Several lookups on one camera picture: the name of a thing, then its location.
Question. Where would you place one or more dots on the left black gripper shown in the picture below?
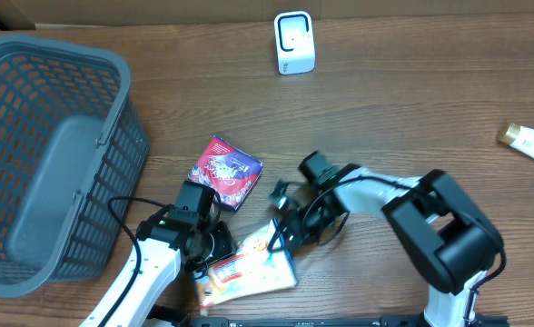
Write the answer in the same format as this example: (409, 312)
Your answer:
(228, 247)

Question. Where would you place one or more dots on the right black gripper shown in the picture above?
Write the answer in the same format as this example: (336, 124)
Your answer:
(297, 235)

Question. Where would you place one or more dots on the yellow snack bag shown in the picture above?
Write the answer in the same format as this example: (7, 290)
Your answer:
(252, 270)

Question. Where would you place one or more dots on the red purple pad pack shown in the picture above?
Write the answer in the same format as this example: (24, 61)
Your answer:
(231, 172)

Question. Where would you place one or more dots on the white tube gold cap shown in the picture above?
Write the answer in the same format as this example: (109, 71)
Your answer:
(518, 137)

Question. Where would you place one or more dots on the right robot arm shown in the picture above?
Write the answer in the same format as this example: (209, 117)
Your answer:
(450, 241)

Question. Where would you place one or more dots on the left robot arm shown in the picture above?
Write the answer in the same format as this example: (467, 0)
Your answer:
(187, 235)

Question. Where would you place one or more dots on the white barcode scanner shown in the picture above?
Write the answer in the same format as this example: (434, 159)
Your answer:
(294, 42)

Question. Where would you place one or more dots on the grey plastic basket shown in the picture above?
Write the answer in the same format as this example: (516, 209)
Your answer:
(70, 139)

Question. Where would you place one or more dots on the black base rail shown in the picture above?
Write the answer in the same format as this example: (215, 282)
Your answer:
(294, 322)

